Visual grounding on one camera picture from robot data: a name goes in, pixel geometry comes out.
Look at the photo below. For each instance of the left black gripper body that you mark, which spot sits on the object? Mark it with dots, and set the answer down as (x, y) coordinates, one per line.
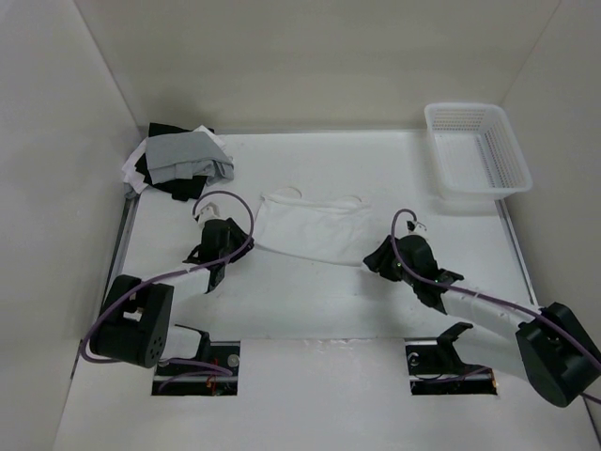
(240, 251)

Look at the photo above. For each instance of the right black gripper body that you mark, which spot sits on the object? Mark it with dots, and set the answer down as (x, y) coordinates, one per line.
(410, 280)

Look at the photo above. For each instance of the white tank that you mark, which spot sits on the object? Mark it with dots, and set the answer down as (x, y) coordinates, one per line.
(338, 231)
(134, 186)

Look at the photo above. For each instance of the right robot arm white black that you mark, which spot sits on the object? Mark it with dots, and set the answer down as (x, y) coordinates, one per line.
(548, 347)

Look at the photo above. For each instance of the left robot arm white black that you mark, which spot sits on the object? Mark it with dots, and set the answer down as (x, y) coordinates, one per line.
(135, 324)

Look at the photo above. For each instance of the black folded tank top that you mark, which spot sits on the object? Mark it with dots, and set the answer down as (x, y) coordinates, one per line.
(179, 189)

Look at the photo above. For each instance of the grey folded tank top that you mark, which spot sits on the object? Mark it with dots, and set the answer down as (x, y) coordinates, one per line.
(187, 155)

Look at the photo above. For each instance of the white folded tank top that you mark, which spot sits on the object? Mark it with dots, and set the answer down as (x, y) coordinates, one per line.
(134, 186)

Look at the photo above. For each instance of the white plastic mesh basket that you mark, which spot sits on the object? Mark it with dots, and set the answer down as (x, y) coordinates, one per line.
(475, 152)

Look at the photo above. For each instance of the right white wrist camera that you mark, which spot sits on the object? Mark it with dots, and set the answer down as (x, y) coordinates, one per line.
(416, 228)

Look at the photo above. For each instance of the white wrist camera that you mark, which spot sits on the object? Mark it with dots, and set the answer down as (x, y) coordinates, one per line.
(416, 228)
(209, 212)

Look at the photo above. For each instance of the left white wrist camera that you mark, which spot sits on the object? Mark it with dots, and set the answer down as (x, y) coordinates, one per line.
(209, 212)

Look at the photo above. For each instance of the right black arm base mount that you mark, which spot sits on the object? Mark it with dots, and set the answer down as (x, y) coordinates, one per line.
(435, 369)

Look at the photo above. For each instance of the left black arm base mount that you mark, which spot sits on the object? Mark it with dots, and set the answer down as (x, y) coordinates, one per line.
(194, 365)

